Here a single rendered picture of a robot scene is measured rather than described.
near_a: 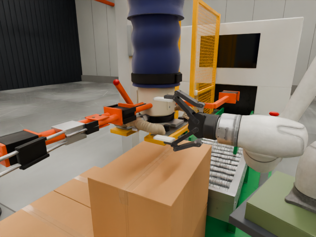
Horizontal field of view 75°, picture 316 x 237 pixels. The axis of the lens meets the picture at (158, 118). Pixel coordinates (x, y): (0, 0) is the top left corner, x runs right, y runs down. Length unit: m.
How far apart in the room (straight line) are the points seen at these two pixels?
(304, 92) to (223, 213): 1.02
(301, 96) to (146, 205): 0.64
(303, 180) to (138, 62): 0.83
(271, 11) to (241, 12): 1.12
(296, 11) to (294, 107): 9.54
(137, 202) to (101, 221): 0.26
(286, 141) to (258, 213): 0.54
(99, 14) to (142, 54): 12.94
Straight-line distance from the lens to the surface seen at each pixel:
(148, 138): 0.83
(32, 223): 1.49
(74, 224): 1.39
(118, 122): 0.73
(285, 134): 0.57
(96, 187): 0.97
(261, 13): 10.26
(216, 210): 1.56
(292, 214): 1.06
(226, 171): 1.85
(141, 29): 0.87
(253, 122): 0.58
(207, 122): 0.60
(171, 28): 0.88
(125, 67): 2.38
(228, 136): 0.58
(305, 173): 1.05
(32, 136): 0.56
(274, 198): 1.12
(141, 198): 0.84
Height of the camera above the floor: 1.44
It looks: 16 degrees down
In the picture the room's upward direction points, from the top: straight up
